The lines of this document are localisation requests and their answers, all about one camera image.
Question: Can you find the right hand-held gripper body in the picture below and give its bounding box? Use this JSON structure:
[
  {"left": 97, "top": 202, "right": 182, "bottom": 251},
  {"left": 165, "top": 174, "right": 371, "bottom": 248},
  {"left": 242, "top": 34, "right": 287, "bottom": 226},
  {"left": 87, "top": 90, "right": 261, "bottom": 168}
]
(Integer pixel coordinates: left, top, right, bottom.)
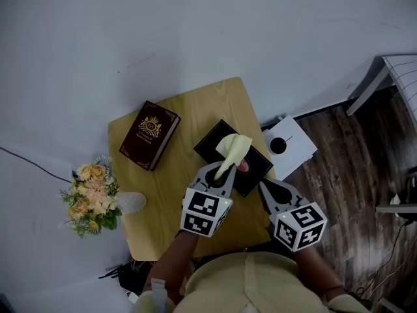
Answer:
[{"left": 268, "top": 201, "right": 328, "bottom": 252}]

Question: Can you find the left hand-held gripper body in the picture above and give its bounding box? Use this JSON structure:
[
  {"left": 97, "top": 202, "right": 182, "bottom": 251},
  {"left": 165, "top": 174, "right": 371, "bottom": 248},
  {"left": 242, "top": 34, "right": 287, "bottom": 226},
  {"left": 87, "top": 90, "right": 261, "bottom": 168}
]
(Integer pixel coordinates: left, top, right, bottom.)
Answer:
[{"left": 180, "top": 183, "right": 234, "bottom": 239}]

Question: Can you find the black tissue box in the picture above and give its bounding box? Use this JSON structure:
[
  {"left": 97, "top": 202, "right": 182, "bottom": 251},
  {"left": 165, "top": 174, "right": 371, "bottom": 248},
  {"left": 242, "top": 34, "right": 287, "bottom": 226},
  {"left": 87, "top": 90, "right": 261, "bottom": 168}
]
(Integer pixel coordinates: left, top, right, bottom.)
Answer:
[{"left": 193, "top": 119, "right": 274, "bottom": 198}]

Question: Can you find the yellow cloth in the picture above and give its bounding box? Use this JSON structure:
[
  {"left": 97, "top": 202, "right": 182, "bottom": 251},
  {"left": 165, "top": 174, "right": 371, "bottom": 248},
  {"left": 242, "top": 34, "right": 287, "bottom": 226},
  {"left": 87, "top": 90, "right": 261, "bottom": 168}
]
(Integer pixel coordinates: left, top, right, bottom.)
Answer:
[{"left": 214, "top": 134, "right": 254, "bottom": 181}]

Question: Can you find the person's left forearm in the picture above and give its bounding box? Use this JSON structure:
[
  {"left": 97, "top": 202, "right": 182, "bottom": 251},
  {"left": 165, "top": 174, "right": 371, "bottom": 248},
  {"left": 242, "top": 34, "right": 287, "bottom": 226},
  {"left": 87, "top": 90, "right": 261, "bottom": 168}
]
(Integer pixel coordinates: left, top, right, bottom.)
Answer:
[{"left": 145, "top": 230, "right": 199, "bottom": 303}]

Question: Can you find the person's right forearm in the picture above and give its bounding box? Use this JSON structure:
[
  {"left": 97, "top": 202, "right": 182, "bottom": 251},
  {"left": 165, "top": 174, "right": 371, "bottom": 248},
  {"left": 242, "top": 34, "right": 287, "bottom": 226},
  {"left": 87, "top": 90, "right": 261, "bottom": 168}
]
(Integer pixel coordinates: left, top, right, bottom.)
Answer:
[{"left": 293, "top": 248, "right": 346, "bottom": 303}]

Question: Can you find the white box with black circle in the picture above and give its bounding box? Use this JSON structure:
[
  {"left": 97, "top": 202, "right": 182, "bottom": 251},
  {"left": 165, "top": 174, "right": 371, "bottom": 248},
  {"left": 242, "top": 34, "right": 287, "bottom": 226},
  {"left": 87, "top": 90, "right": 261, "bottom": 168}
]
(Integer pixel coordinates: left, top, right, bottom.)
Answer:
[{"left": 262, "top": 114, "right": 319, "bottom": 181}]

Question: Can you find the dark red hardcover book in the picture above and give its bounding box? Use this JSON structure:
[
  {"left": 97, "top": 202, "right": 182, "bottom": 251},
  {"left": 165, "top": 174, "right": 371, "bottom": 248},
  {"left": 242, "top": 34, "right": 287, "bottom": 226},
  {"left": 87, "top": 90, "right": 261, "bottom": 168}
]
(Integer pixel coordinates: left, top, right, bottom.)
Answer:
[{"left": 119, "top": 100, "right": 182, "bottom": 171}]

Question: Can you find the white textured vase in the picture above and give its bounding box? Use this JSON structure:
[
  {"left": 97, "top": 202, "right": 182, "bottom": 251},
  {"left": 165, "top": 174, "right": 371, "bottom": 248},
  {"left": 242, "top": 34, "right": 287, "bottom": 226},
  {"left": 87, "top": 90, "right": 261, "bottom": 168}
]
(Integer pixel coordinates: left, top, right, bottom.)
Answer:
[{"left": 115, "top": 191, "right": 147, "bottom": 214}]

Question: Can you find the person's yellow shirt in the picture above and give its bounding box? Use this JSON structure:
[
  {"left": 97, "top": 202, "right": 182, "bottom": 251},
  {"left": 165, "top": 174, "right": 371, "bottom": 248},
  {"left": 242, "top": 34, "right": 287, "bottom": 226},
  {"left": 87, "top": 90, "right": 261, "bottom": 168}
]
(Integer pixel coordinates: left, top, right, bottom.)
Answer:
[{"left": 132, "top": 251, "right": 371, "bottom": 313}]

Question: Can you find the black router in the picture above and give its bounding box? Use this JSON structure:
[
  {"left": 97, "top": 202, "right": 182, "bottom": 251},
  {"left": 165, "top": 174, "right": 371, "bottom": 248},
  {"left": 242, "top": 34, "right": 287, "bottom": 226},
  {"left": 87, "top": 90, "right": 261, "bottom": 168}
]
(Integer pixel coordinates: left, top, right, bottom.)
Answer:
[{"left": 98, "top": 261, "right": 154, "bottom": 295}]

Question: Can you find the yellow artificial flower bouquet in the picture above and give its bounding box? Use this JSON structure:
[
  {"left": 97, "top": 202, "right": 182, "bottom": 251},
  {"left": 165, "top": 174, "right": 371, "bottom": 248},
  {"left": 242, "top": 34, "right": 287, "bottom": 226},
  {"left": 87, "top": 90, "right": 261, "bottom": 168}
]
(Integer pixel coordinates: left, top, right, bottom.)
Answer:
[{"left": 57, "top": 155, "right": 123, "bottom": 239}]

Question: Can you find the white metal table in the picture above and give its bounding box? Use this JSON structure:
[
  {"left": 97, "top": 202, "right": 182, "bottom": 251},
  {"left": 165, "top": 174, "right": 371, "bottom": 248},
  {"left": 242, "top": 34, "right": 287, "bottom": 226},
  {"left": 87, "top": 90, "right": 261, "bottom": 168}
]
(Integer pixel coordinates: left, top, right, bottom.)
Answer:
[{"left": 345, "top": 55, "right": 417, "bottom": 215}]

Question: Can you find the white checked tablecloth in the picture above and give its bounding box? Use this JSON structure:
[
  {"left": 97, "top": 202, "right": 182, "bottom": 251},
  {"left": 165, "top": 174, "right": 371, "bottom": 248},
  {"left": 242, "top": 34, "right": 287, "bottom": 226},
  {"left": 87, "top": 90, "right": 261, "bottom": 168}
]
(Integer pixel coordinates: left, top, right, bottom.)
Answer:
[{"left": 382, "top": 54, "right": 417, "bottom": 130}]

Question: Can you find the grey backpack strap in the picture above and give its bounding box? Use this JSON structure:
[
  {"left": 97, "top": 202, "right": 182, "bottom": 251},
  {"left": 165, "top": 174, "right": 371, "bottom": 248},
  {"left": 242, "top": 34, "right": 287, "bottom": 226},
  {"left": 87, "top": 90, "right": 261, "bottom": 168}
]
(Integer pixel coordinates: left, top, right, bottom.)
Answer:
[{"left": 150, "top": 277, "right": 167, "bottom": 313}]

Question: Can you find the black wall cable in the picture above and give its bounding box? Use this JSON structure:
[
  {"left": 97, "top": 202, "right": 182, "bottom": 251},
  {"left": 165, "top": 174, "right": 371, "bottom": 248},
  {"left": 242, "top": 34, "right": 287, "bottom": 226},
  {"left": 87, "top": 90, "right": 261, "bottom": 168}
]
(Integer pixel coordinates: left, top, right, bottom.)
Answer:
[{"left": 0, "top": 146, "right": 72, "bottom": 184}]

